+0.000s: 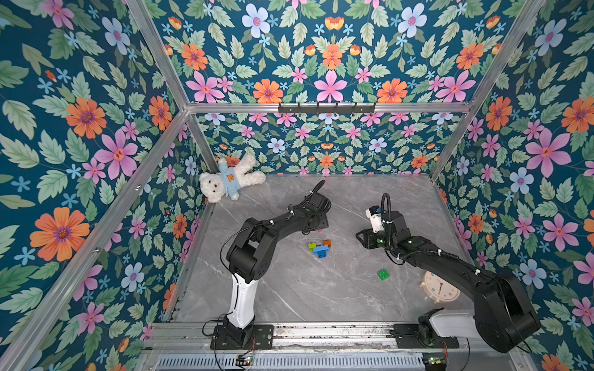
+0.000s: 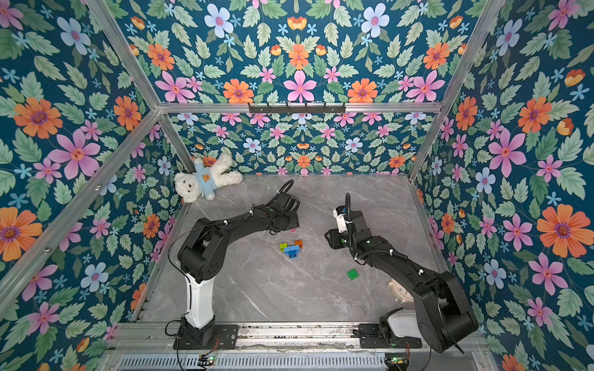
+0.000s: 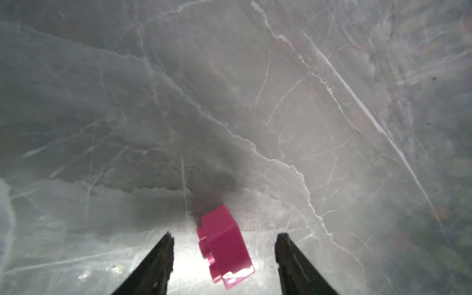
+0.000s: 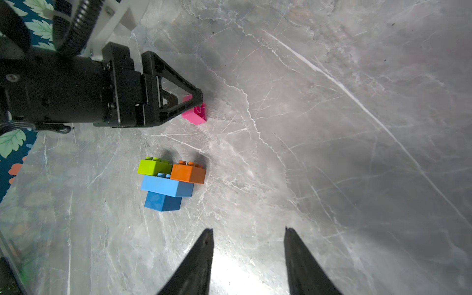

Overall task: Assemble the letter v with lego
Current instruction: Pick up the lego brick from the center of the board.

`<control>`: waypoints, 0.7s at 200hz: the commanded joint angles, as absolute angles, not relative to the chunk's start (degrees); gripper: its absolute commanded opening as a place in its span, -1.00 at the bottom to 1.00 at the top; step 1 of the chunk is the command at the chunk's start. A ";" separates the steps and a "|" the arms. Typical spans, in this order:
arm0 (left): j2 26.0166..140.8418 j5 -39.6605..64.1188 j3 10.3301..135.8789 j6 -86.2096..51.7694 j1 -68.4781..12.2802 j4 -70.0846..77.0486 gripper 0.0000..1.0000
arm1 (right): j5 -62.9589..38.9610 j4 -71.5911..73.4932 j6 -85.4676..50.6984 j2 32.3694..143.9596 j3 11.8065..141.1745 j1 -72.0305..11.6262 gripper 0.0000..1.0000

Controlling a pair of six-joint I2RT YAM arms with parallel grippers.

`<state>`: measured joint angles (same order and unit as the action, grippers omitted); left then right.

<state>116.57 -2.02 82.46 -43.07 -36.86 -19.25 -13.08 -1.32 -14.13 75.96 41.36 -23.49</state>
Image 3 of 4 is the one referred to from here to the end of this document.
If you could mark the pink lego brick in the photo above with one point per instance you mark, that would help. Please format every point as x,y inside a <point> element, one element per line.
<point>222,244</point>

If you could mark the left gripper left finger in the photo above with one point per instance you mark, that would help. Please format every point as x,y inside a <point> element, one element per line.
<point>153,273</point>

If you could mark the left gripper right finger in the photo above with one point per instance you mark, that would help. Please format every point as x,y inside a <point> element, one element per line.
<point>297,274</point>

